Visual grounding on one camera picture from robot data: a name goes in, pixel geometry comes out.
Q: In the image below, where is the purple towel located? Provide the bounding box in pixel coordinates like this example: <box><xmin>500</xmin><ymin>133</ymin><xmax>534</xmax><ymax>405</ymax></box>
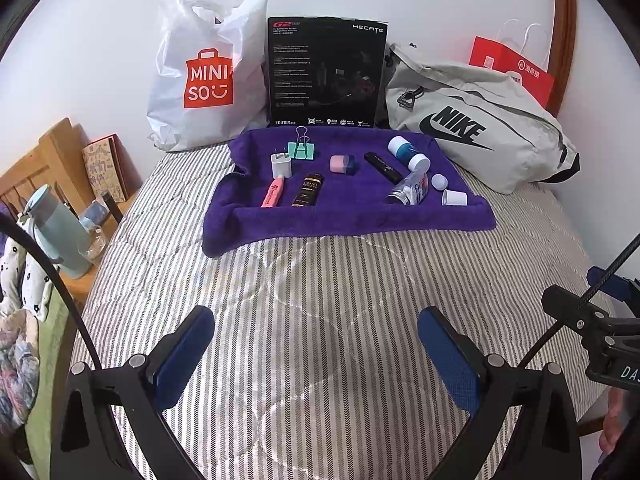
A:
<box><xmin>203</xmin><ymin>127</ymin><xmax>497</xmax><ymax>258</ymax></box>

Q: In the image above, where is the white USB charger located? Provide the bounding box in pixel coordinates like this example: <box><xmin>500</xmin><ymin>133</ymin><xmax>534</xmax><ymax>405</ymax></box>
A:
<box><xmin>270</xmin><ymin>152</ymin><xmax>292</xmax><ymax>179</ymax></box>

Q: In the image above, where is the wooden chair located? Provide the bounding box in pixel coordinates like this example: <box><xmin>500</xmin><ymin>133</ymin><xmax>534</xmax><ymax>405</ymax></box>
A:
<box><xmin>0</xmin><ymin>116</ymin><xmax>141</xmax><ymax>311</ymax></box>

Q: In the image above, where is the small white round cap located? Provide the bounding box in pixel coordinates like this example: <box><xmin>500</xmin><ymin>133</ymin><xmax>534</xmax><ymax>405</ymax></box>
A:
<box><xmin>431</xmin><ymin>174</ymin><xmax>448</xmax><ymax>192</ymax></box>

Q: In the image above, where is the patterned notebook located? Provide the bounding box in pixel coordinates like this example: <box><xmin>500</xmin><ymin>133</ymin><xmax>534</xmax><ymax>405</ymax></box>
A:
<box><xmin>80</xmin><ymin>133</ymin><xmax>129</xmax><ymax>204</ymax></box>

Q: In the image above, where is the white tape roll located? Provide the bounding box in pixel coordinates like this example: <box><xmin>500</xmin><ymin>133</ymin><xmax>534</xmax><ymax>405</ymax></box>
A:
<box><xmin>440</xmin><ymin>188</ymin><xmax>469</xmax><ymax>207</ymax></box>

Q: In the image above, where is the pink and blue round case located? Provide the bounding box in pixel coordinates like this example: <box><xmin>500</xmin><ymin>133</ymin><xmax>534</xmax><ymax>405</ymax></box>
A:
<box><xmin>329</xmin><ymin>155</ymin><xmax>357</xmax><ymax>176</ymax></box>

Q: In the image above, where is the black headset box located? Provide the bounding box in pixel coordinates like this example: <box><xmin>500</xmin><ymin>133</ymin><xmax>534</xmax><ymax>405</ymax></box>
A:
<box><xmin>267</xmin><ymin>15</ymin><xmax>387</xmax><ymax>128</ymax></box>

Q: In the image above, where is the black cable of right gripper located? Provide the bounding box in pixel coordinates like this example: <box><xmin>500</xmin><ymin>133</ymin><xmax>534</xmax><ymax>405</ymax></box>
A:
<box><xmin>516</xmin><ymin>231</ymin><xmax>640</xmax><ymax>371</ymax></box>

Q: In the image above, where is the floral clothing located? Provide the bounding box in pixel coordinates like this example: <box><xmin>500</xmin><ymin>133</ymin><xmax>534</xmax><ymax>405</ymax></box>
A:
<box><xmin>1</xmin><ymin>233</ymin><xmax>58</xmax><ymax>437</ymax></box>

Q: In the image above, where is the clear candy bottle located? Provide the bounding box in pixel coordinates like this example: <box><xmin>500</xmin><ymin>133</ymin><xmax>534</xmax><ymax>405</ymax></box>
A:
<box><xmin>386</xmin><ymin>170</ymin><xmax>430</xmax><ymax>206</ymax></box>

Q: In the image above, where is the blue white Vaseline balm stick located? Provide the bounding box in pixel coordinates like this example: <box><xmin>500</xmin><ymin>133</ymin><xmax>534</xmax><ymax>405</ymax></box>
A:
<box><xmin>387</xmin><ymin>136</ymin><xmax>431</xmax><ymax>172</ymax></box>

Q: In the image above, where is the teal binder clip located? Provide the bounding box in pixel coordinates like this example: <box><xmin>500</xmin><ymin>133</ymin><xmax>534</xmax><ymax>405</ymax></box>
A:
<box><xmin>286</xmin><ymin>126</ymin><xmax>314</xmax><ymax>162</ymax></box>

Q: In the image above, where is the black tube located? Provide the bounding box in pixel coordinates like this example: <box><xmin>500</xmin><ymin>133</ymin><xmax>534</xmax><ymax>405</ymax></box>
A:
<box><xmin>363</xmin><ymin>152</ymin><xmax>404</xmax><ymax>185</ymax></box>

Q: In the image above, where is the person's right hand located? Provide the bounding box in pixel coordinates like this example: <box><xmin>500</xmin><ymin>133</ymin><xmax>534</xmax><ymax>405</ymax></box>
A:
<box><xmin>599</xmin><ymin>388</ymin><xmax>639</xmax><ymax>455</ymax></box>

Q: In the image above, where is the red paper shopping bag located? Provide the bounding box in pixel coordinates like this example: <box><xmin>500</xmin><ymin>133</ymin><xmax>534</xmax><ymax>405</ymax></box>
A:
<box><xmin>469</xmin><ymin>18</ymin><xmax>554</xmax><ymax>107</ymax></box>

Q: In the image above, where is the grey Nike bag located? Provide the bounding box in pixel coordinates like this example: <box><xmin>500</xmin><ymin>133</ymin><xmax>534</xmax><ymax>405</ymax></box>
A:
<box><xmin>385</xmin><ymin>44</ymin><xmax>580</xmax><ymax>194</ymax></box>

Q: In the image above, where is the striped bed quilt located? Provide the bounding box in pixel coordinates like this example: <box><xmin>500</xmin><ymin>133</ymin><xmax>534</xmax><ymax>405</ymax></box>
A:
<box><xmin>84</xmin><ymin>145</ymin><xmax>591</xmax><ymax>479</ymax></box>

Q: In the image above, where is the pink highlighter pen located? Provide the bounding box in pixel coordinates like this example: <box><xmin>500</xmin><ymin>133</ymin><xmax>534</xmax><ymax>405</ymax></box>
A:
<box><xmin>260</xmin><ymin>174</ymin><xmax>286</xmax><ymax>208</ymax></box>

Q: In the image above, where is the wooden bed post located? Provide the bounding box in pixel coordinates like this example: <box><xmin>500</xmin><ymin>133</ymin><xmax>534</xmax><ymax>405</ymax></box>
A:
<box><xmin>547</xmin><ymin>0</ymin><xmax>577</xmax><ymax>116</ymax></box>

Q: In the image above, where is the white Miniso plastic bag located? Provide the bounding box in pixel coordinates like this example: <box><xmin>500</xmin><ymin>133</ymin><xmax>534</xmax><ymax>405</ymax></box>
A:
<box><xmin>146</xmin><ymin>0</ymin><xmax>268</xmax><ymax>152</ymax></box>

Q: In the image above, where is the black gold Grand Reserve box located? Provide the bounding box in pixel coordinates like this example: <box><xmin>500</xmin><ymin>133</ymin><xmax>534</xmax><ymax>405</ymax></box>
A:
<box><xmin>292</xmin><ymin>172</ymin><xmax>324</xmax><ymax>207</ymax></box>

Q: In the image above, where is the clear glass cup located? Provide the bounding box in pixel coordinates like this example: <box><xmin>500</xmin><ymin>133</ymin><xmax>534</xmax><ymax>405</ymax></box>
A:
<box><xmin>79</xmin><ymin>200</ymin><xmax>110</xmax><ymax>266</ymax></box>

